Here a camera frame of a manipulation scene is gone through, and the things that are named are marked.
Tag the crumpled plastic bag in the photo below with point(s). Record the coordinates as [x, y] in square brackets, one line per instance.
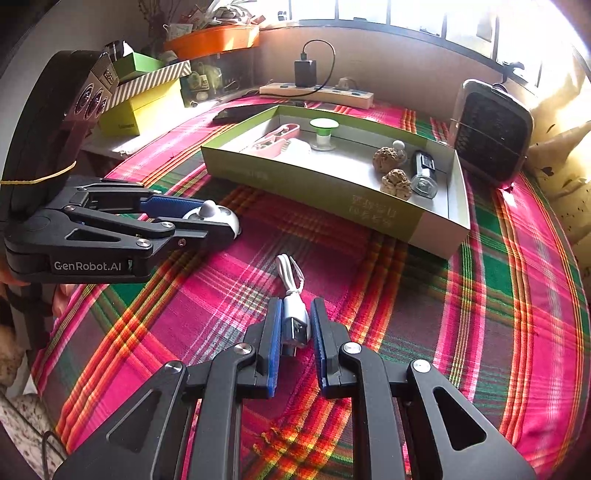
[231, 11]

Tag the cream patterned curtain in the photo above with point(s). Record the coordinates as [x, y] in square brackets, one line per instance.
[563, 152]

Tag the black phone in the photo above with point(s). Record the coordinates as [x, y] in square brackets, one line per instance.
[240, 113]

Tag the green cardboard box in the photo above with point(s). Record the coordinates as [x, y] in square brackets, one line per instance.
[323, 203]

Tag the green topped white stand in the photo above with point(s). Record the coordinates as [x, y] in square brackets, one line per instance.
[323, 123]

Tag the small white plug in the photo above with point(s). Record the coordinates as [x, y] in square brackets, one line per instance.
[343, 84]

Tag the person's left hand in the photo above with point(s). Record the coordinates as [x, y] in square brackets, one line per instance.
[63, 297]

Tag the yellow box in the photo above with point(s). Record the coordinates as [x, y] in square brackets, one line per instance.
[143, 110]

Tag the dark metal jar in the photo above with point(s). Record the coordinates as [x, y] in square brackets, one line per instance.
[114, 50]

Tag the small white knob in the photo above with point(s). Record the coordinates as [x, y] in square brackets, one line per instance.
[398, 145]

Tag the black window latch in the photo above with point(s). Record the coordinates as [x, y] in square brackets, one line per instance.
[512, 69]

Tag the black and silver bike light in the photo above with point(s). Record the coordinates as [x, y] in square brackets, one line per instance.
[424, 173]

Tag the orange tray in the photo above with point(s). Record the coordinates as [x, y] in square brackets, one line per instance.
[217, 39]

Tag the window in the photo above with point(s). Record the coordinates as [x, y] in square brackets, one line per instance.
[415, 18]

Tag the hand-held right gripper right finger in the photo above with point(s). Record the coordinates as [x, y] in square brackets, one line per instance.
[319, 350]

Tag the grey fan heater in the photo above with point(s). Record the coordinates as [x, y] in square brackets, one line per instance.
[494, 134]

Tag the plaid cloth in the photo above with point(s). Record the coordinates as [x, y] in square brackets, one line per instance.
[438, 323]

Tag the round white and black gadget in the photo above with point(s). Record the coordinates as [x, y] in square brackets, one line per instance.
[221, 217]

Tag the clear plastic container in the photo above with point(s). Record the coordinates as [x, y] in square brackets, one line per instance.
[231, 74]

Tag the black charger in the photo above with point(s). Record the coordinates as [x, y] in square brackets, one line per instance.
[305, 74]

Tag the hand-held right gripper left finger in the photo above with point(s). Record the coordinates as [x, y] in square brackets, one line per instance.
[274, 350]

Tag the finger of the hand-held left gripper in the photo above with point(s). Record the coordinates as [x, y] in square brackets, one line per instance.
[189, 233]
[171, 206]

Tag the paper tags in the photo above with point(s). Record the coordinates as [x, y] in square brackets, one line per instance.
[184, 25]

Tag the brown walnut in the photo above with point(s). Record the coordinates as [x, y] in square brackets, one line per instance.
[385, 159]
[397, 182]

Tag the white power strip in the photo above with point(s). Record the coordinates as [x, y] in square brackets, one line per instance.
[351, 98]

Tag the flat green box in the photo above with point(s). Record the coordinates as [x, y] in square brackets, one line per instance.
[136, 64]

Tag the white ribbed cylinder gadget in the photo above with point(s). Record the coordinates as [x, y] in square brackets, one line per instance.
[300, 147]

